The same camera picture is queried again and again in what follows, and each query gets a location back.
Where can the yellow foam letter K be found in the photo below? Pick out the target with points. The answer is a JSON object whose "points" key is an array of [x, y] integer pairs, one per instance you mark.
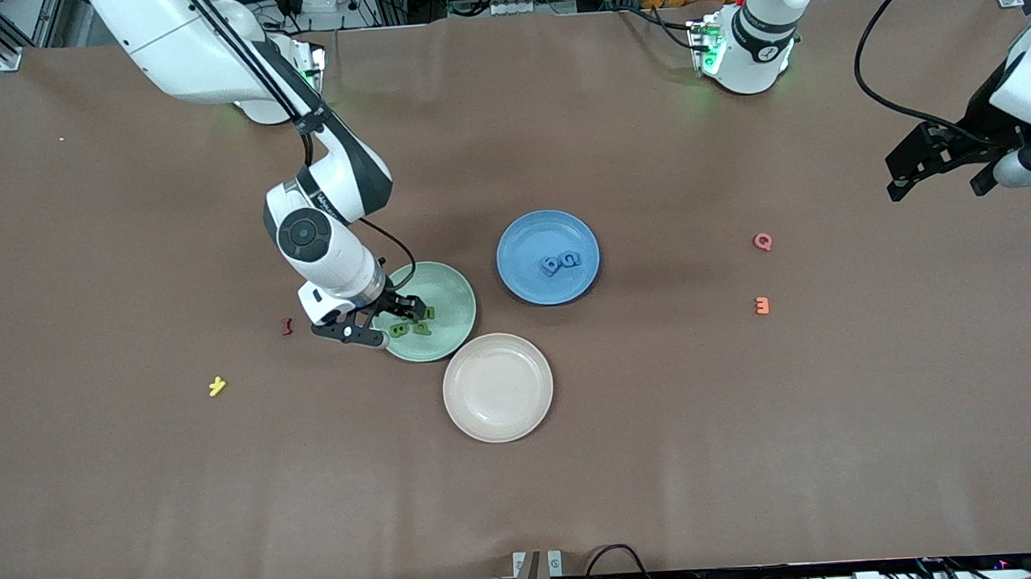
{"points": [[218, 386]]}

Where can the orange foam letter E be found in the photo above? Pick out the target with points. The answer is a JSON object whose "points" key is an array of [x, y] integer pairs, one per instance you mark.
{"points": [[762, 306]]}

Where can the matte table cover sheet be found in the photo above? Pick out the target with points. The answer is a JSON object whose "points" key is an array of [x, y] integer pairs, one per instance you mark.
{"points": [[527, 501]]}

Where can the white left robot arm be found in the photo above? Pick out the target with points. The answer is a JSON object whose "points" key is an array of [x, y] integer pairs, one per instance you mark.
{"points": [[750, 56]]}

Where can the metal bracket with post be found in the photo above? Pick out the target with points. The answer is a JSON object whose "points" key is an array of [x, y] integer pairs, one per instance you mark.
{"points": [[554, 563]]}

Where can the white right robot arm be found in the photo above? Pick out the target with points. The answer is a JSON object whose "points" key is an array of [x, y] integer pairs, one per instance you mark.
{"points": [[328, 255]]}

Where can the pink foam letter Q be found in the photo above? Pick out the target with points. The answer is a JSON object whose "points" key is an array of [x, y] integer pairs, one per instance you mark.
{"points": [[757, 241]]}

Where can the beige plate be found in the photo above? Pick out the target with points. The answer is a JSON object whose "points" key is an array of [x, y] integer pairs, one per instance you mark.
{"points": [[498, 387]]}

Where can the green foam letter P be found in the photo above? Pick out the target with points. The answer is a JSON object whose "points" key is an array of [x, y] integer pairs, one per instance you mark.
{"points": [[423, 329]]}

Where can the blue foam number 6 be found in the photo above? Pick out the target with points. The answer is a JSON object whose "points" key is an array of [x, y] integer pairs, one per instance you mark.
{"points": [[552, 265]]}

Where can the blue foam letter G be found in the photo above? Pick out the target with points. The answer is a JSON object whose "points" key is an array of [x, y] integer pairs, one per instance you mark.
{"points": [[572, 259]]}

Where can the red foam letter I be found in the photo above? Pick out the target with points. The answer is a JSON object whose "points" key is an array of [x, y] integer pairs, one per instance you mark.
{"points": [[286, 326]]}

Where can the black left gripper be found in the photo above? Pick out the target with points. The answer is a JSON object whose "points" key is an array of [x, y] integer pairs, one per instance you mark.
{"points": [[986, 123]]}

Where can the green foam letter B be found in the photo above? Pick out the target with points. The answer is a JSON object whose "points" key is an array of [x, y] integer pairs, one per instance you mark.
{"points": [[399, 331]]}

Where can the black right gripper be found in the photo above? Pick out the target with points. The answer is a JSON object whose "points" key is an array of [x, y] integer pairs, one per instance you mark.
{"points": [[395, 304]]}

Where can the blue plate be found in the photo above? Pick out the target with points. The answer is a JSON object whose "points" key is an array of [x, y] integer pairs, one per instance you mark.
{"points": [[530, 236]]}

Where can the green plate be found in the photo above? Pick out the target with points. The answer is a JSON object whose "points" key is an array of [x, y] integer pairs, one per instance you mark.
{"points": [[449, 288]]}

